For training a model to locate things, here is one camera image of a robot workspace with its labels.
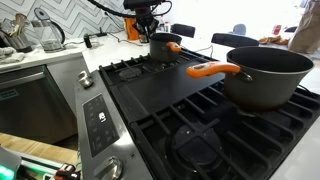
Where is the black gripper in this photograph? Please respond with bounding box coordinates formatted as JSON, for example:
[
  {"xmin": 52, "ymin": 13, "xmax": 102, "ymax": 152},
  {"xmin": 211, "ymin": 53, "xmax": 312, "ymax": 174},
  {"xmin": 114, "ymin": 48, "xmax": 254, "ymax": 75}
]
[{"xmin": 133, "ymin": 7, "xmax": 159, "ymax": 36}]

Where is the small pot orange handle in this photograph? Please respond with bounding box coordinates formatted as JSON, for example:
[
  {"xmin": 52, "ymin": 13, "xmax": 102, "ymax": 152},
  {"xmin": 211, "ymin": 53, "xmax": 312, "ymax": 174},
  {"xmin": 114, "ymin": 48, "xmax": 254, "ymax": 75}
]
[{"xmin": 149, "ymin": 33, "xmax": 182, "ymax": 63}]

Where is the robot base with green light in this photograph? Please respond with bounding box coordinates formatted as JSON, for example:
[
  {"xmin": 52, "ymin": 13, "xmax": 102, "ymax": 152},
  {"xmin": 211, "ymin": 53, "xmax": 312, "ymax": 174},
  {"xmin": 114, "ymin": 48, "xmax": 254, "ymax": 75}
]
[{"xmin": 0, "ymin": 147, "xmax": 81, "ymax": 180}]

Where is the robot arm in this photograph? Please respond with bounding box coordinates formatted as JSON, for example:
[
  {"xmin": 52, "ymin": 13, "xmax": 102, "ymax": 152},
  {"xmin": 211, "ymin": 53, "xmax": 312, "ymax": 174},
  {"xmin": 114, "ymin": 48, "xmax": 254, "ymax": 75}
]
[{"xmin": 88, "ymin": 0, "xmax": 172, "ymax": 37}]

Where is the small silver stove knob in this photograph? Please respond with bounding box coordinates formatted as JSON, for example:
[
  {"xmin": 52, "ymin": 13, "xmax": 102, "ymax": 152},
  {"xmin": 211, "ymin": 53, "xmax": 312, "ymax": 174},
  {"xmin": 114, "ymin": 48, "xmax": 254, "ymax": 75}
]
[{"xmin": 78, "ymin": 71, "xmax": 93, "ymax": 88}]

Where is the stainless steel gas stove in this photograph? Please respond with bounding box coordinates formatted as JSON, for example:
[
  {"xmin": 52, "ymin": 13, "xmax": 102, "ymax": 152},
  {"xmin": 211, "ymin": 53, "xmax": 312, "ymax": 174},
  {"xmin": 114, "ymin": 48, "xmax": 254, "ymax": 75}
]
[{"xmin": 75, "ymin": 51, "xmax": 319, "ymax": 180}]

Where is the large silver stove knob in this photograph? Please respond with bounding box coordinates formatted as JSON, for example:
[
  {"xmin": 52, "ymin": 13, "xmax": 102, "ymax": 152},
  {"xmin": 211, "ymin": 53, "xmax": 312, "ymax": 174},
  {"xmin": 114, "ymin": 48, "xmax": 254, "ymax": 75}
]
[{"xmin": 94, "ymin": 156, "xmax": 122, "ymax": 180}]

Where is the orange drink container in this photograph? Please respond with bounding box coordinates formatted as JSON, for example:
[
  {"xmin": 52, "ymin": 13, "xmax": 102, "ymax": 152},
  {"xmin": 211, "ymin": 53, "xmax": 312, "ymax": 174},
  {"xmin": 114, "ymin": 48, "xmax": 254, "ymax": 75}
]
[{"xmin": 124, "ymin": 18, "xmax": 139, "ymax": 40}]

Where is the black office chair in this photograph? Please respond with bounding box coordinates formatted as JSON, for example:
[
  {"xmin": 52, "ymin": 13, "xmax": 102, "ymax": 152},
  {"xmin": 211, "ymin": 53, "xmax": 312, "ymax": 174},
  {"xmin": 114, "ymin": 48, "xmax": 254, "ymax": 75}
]
[
  {"xmin": 211, "ymin": 33, "xmax": 259, "ymax": 48},
  {"xmin": 171, "ymin": 24, "xmax": 196, "ymax": 38}
]

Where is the black power adapter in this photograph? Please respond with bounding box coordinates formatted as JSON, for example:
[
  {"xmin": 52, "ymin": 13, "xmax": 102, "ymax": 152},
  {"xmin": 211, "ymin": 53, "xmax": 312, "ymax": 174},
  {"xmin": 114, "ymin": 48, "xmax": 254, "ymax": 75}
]
[{"xmin": 83, "ymin": 33, "xmax": 92, "ymax": 48}]

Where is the glass electric kettle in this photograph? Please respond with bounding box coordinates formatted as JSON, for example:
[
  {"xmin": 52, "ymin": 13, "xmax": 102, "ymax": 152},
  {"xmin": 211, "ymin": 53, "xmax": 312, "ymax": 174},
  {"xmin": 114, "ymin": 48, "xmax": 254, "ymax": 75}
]
[{"xmin": 31, "ymin": 8, "xmax": 65, "ymax": 52}]

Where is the utensil holder with utensils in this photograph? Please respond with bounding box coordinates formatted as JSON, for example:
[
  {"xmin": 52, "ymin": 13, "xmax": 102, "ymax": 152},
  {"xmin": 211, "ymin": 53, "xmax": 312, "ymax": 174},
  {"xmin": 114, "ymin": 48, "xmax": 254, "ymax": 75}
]
[{"xmin": 0, "ymin": 13, "xmax": 32, "ymax": 53}]

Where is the stainless steel dishwasher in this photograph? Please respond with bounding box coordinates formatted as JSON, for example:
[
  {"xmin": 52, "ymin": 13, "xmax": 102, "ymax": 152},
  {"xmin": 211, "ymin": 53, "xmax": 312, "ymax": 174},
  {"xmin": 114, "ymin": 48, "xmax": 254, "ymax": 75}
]
[{"xmin": 0, "ymin": 65, "xmax": 77, "ymax": 144}]

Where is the striped dish towel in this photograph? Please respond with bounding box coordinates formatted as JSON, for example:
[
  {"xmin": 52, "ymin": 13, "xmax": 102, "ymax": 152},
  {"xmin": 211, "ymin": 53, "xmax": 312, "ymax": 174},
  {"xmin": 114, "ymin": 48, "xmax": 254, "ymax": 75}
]
[{"xmin": 0, "ymin": 47, "xmax": 25, "ymax": 64}]

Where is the brown paper bag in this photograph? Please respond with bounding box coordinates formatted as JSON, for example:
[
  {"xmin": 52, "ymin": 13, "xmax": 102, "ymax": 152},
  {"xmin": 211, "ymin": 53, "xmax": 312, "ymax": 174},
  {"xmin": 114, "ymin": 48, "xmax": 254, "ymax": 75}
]
[{"xmin": 288, "ymin": 0, "xmax": 320, "ymax": 54}]

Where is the large pot orange handle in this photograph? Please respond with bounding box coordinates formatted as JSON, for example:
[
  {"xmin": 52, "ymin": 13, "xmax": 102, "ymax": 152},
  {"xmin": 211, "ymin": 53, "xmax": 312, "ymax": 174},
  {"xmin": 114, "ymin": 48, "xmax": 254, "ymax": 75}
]
[{"xmin": 186, "ymin": 46, "xmax": 314, "ymax": 111}]

